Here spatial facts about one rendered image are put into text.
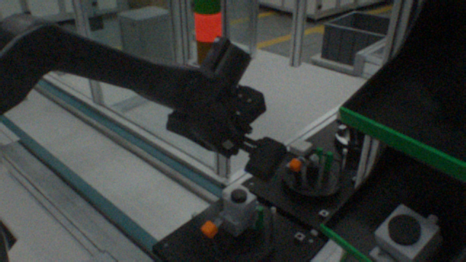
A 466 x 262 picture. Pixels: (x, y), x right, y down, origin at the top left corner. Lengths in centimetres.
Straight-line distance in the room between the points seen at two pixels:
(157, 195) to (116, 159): 21
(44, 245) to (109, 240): 23
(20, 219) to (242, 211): 62
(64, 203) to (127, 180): 18
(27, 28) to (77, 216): 62
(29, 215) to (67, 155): 20
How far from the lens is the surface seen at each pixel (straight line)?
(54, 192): 101
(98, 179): 108
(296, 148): 103
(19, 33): 35
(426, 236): 44
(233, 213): 71
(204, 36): 77
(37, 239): 105
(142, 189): 102
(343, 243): 48
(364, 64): 182
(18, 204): 118
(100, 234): 86
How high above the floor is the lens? 155
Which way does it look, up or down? 32 degrees down
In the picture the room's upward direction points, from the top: straight up
